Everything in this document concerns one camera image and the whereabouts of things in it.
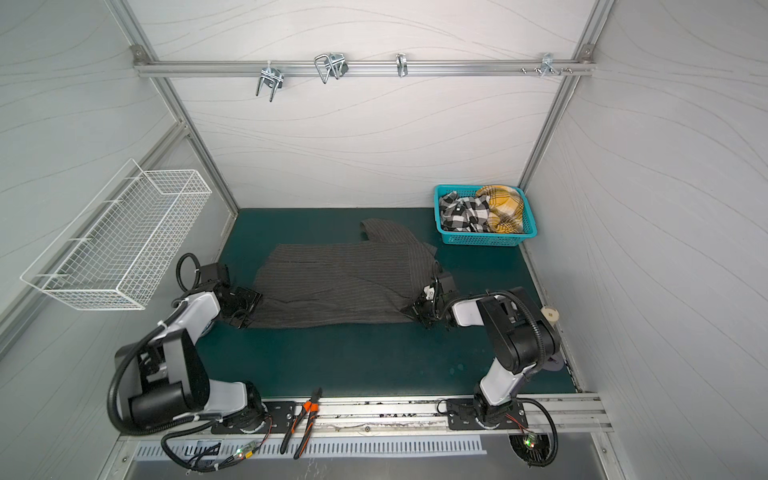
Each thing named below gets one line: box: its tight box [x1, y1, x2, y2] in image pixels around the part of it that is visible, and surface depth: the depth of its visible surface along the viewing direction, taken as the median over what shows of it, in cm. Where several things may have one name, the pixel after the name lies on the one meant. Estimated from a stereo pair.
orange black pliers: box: [280, 387, 323, 460], surface depth 74 cm
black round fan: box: [508, 433, 550, 463], surface depth 73 cm
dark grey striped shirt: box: [249, 218, 438, 328], surface depth 101 cm
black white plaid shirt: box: [440, 191, 490, 233], surface depth 109 cm
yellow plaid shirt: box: [476, 185, 524, 234], surface depth 109 cm
